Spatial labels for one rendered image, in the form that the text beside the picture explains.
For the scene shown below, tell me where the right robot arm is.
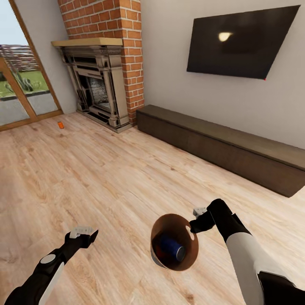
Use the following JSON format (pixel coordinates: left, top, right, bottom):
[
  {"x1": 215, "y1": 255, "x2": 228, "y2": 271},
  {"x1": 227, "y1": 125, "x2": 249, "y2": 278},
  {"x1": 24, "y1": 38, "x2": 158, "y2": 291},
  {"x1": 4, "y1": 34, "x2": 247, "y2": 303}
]
[{"x1": 189, "y1": 198, "x2": 305, "y2": 305}]

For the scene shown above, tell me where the trash can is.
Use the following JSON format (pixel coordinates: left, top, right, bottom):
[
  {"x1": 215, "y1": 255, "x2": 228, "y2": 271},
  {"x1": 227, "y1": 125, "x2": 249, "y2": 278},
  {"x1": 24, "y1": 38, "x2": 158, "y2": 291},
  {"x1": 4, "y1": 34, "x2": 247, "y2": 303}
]
[{"x1": 150, "y1": 213, "x2": 199, "y2": 272}]

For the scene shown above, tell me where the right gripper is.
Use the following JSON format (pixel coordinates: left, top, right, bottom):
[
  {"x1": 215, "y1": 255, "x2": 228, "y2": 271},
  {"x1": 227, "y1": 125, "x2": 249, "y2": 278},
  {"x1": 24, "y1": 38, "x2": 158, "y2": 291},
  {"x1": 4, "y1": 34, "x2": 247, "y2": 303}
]
[{"x1": 189, "y1": 214, "x2": 213, "y2": 233}]

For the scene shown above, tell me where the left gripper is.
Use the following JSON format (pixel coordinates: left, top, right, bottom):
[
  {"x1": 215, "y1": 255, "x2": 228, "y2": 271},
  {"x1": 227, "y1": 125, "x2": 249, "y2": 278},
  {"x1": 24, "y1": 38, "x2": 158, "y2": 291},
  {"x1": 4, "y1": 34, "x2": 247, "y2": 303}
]
[{"x1": 65, "y1": 230, "x2": 98, "y2": 255}]

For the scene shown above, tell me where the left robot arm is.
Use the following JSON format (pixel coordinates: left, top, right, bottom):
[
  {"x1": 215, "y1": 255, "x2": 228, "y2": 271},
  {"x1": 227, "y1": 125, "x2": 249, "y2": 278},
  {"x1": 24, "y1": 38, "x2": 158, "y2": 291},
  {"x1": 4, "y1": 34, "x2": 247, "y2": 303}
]
[{"x1": 4, "y1": 226, "x2": 98, "y2": 305}]

